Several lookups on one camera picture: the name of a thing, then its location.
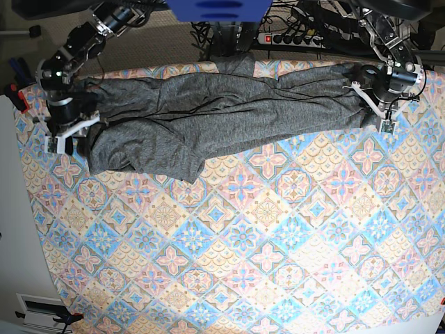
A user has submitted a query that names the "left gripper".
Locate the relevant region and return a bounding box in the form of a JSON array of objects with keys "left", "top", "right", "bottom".
[{"left": 343, "top": 80, "right": 417, "bottom": 134}]

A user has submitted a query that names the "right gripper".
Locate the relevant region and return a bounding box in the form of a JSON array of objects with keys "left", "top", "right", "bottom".
[{"left": 34, "top": 111, "right": 100, "bottom": 154}]

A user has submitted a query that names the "grey t-shirt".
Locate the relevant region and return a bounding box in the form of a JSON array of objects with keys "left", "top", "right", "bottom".
[{"left": 77, "top": 55, "right": 377, "bottom": 183}]

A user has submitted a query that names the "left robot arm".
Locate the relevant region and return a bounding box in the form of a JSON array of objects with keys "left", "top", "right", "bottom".
[{"left": 347, "top": 1, "right": 432, "bottom": 134}]

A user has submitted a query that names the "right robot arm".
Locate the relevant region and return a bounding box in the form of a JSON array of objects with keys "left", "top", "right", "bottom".
[{"left": 36, "top": 1, "right": 155, "bottom": 155}]

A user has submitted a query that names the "red black clamp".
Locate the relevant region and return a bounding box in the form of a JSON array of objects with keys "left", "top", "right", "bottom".
[{"left": 3, "top": 83, "right": 29, "bottom": 113}]

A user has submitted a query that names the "patterned tablecloth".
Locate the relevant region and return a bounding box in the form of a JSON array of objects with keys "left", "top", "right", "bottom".
[{"left": 14, "top": 72, "right": 444, "bottom": 333}]

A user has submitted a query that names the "white power strip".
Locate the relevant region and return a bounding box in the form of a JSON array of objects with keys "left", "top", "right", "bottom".
[{"left": 257, "top": 33, "right": 325, "bottom": 49}]

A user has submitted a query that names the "white vent panel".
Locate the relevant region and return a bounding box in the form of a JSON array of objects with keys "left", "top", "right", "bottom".
[{"left": 15, "top": 293, "right": 68, "bottom": 333}]

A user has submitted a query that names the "blue orange clamp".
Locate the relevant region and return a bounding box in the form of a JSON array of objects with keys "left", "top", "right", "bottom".
[{"left": 52, "top": 313, "right": 84, "bottom": 334}]

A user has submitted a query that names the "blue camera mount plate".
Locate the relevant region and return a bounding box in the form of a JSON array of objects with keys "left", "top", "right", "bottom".
[{"left": 166, "top": 0, "right": 272, "bottom": 22}]

